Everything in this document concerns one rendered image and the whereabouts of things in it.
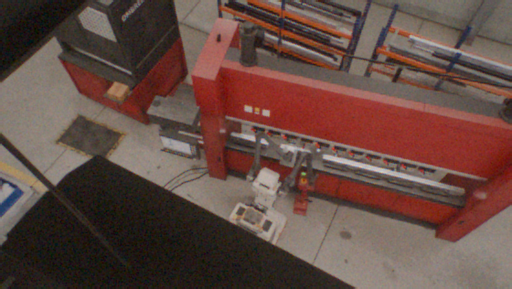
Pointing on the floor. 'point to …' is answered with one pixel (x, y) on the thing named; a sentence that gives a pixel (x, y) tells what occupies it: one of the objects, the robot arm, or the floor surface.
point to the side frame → (476, 202)
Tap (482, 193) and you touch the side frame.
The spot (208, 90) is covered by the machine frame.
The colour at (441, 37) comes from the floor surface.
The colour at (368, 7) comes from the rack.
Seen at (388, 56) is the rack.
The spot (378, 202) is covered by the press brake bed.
